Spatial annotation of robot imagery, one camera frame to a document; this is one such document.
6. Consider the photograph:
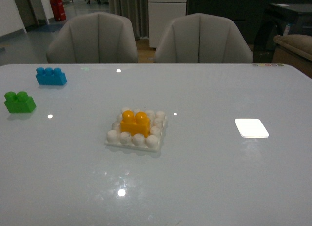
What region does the yellow toy block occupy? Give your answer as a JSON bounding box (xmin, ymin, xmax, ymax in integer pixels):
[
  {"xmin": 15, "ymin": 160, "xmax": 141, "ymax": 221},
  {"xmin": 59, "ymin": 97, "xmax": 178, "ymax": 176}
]
[{"xmin": 120, "ymin": 110, "xmax": 150, "ymax": 138}]

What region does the blue toy block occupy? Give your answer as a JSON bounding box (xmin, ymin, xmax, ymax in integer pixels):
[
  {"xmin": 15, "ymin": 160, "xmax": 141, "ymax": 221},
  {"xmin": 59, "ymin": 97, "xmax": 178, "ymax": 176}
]
[{"xmin": 36, "ymin": 67, "xmax": 67, "ymax": 85}]

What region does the green toy block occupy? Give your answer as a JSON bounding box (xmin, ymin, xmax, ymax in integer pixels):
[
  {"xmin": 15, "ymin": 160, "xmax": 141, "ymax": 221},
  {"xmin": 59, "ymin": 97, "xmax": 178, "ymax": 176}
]
[{"xmin": 4, "ymin": 91, "xmax": 36, "ymax": 113}]

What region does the right grey armchair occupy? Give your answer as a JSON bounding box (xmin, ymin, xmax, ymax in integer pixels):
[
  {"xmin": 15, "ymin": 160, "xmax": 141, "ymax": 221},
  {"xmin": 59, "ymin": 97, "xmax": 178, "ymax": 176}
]
[{"xmin": 154, "ymin": 13, "xmax": 253, "ymax": 63}]

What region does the grey armchair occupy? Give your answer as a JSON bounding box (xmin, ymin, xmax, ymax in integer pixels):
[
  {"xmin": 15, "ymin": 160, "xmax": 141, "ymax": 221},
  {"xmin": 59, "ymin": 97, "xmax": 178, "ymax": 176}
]
[
  {"xmin": 154, "ymin": 13, "xmax": 253, "ymax": 63},
  {"xmin": 46, "ymin": 12, "xmax": 138, "ymax": 64}
]

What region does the left grey armchair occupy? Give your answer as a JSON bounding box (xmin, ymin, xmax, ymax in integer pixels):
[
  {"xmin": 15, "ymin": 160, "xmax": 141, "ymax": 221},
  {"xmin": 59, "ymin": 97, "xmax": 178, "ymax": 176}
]
[{"xmin": 46, "ymin": 12, "xmax": 138, "ymax": 64}]

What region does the white cabinet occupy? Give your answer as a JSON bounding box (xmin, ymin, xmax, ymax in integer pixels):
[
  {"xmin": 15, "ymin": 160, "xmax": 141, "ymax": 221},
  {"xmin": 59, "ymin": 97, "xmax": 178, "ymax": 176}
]
[{"xmin": 148, "ymin": 0, "xmax": 187, "ymax": 48}]

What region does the grey curtain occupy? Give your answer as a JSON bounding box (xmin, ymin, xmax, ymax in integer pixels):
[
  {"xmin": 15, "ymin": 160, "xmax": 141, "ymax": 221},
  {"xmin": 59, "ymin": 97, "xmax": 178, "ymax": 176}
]
[{"xmin": 109, "ymin": 0, "xmax": 149, "ymax": 40}]

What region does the coloured dots sticker strip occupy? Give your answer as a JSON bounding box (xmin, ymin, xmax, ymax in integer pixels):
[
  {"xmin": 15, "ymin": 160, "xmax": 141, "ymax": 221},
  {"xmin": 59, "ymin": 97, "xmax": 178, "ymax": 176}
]
[{"xmin": 252, "ymin": 63, "xmax": 284, "ymax": 67}]

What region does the red bin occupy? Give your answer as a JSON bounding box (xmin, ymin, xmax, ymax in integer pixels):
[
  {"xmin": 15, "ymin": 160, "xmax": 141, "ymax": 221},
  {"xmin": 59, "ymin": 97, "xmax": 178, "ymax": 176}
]
[{"xmin": 49, "ymin": 0, "xmax": 66, "ymax": 21}]

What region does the beige sofa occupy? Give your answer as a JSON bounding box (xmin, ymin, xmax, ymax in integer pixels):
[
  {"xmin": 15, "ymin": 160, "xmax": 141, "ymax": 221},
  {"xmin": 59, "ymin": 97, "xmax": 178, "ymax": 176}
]
[{"xmin": 272, "ymin": 34, "xmax": 312, "ymax": 78}]

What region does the black side table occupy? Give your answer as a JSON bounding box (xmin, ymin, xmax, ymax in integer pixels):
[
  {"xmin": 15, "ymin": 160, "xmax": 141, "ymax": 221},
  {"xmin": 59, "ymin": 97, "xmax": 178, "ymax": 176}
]
[{"xmin": 253, "ymin": 3, "xmax": 312, "ymax": 63}]

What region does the white studded base plate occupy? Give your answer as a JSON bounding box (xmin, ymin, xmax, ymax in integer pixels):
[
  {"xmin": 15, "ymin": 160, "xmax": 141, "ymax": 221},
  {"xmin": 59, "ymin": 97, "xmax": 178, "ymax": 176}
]
[{"xmin": 105, "ymin": 107, "xmax": 167, "ymax": 152}]

